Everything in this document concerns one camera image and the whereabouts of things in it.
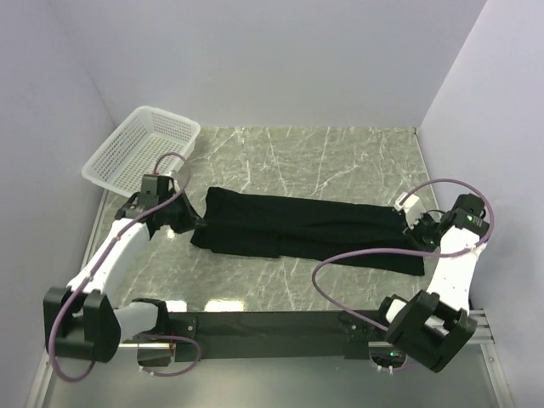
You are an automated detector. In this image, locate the black t shirt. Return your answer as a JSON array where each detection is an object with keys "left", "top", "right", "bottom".
[{"left": 190, "top": 187, "right": 413, "bottom": 261}]

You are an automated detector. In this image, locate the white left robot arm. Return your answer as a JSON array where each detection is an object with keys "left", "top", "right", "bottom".
[{"left": 43, "top": 174, "right": 204, "bottom": 363}]

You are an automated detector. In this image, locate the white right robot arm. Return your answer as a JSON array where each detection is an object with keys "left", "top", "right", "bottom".
[{"left": 373, "top": 193, "right": 490, "bottom": 372}]

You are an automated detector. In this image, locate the white plastic basket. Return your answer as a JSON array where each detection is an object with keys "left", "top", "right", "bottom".
[{"left": 81, "top": 105, "right": 201, "bottom": 197}]

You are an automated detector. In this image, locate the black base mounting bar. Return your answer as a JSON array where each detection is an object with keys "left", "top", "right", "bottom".
[{"left": 169, "top": 310, "right": 406, "bottom": 366}]

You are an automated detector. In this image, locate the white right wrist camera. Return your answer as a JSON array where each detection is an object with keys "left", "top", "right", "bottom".
[{"left": 394, "top": 192, "right": 426, "bottom": 229}]

